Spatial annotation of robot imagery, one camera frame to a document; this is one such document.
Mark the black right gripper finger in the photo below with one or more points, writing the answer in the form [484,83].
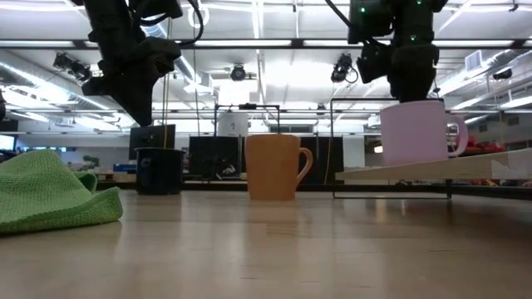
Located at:
[422,89]
[406,90]

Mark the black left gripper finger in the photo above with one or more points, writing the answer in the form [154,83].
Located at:
[132,106]
[147,97]

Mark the pink plastic mug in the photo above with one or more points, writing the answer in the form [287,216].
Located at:
[415,133]

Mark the black enamel mug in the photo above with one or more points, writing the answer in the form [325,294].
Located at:
[160,172]

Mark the orange ceramic mug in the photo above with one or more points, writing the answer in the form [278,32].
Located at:
[272,166]

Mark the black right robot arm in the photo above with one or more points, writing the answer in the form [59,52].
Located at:
[415,21]

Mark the wooden shelf board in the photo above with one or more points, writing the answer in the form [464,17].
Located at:
[436,168]

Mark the black computer monitor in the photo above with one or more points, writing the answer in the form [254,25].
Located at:
[149,139]

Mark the white ceiling vent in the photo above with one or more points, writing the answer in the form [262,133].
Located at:
[474,61]

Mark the blue storage bin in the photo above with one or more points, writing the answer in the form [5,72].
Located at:
[124,168]

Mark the black ceiling spotlight cluster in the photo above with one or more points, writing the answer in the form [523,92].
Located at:
[75,68]

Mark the red equipment pile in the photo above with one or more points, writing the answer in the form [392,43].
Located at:
[482,146]

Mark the wide black panel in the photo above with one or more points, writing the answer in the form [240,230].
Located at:
[216,158]

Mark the round black ceiling spotlight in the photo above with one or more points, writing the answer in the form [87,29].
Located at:
[238,73]

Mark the black overhead beam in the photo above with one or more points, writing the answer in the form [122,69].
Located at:
[297,42]

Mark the green microfibre cloth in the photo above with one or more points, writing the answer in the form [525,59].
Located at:
[45,191]

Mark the small lit screen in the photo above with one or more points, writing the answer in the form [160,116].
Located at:
[6,142]

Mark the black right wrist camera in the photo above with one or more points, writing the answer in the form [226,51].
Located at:
[374,62]

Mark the black ceiling-mounted camera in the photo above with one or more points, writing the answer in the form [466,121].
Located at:
[341,68]

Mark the black background station frame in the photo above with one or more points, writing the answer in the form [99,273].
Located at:
[249,106]

